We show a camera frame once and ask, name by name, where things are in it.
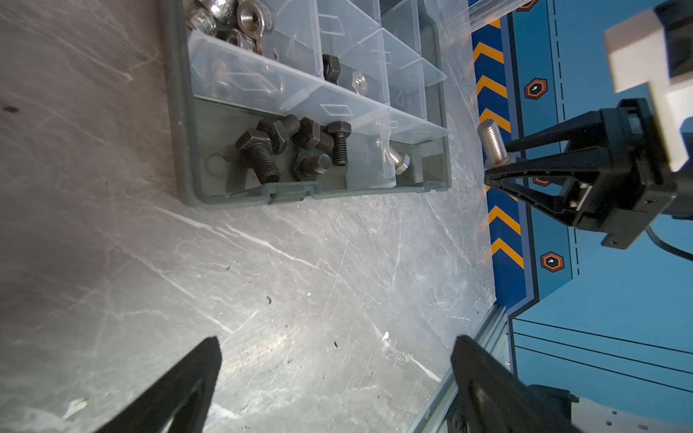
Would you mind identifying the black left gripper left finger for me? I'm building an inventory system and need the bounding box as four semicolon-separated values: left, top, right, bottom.
99;337;222;432

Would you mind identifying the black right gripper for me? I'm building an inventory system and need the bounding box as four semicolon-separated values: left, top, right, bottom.
485;99;692;249

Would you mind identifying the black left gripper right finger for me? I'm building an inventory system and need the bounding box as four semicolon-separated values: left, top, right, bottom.
465;351;578;432

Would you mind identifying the silver hex bolt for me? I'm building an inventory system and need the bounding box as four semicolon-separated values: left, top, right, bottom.
376;139;411;176
478;119;509;168

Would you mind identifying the black hex bolt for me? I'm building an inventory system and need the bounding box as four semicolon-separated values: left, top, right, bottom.
291;153;332;181
293;117;334;153
326;121;352;167
256;115;301;154
235;129;280;184

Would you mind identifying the black hex nut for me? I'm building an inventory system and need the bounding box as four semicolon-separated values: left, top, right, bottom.
322;54;341;84

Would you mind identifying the silver wing nut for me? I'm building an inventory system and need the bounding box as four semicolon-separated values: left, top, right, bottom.
226;28;263;55
185;0;238;36
236;0;276;39

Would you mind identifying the silver hex nut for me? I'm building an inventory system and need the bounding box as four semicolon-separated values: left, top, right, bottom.
352;71;368;96

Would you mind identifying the grey plastic organizer box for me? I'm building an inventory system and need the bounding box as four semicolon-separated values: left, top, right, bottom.
159;1;451;209

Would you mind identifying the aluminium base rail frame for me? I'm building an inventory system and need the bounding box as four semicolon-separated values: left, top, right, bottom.
407;303;513;432

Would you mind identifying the aluminium corner post right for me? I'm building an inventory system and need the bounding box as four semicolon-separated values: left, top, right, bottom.
468;0;530;32

